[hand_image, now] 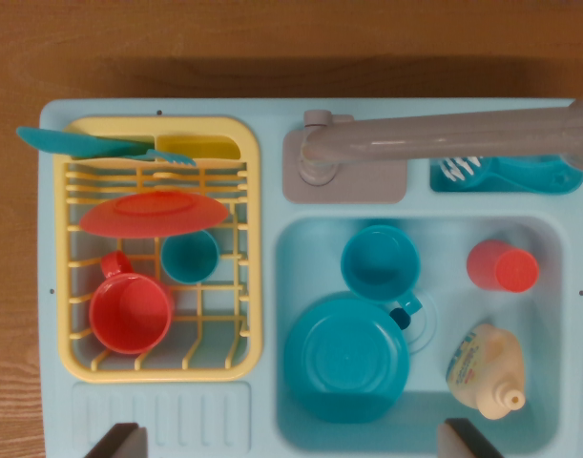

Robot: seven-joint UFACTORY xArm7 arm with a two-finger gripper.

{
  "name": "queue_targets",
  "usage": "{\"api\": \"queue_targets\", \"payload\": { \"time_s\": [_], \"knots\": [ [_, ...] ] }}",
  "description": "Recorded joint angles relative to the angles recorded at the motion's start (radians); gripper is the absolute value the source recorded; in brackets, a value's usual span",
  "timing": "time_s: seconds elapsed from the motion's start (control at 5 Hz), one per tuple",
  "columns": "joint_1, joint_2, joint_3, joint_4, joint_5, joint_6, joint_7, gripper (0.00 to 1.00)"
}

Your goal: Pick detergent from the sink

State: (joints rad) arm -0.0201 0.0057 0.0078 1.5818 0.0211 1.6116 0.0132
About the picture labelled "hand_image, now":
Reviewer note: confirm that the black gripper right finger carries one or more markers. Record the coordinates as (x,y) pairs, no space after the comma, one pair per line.
(463,441)

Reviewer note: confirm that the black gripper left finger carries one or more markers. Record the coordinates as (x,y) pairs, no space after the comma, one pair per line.
(121,443)

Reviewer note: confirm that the cream detergent bottle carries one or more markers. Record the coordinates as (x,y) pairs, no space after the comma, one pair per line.
(491,367)

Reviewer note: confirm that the light blue toy sink unit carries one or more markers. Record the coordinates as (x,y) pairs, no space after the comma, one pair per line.
(267,286)

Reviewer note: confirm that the red toy mug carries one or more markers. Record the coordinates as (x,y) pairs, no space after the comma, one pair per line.
(129,315)

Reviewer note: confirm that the teal toy plate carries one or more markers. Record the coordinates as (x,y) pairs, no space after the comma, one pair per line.
(346,358)

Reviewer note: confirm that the red toy cup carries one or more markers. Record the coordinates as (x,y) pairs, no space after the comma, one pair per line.
(510,272)

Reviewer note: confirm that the teal toy mug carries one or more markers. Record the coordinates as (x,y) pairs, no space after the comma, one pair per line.
(379,264)

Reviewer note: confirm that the small teal cup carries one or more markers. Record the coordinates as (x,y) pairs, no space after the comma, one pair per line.
(188,260)

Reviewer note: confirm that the red toy plate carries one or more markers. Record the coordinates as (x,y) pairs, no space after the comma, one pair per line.
(152,214)

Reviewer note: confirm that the yellow dish rack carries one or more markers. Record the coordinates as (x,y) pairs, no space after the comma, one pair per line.
(253,248)

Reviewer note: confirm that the teal dish brush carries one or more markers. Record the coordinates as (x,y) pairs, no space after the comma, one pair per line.
(520,176)

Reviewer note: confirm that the teal toy fork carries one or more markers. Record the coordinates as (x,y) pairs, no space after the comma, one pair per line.
(169,157)

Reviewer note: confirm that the grey toy faucet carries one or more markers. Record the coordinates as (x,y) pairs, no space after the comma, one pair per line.
(439,136)

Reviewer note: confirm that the teal toy knife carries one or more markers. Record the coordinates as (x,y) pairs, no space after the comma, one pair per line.
(67,140)

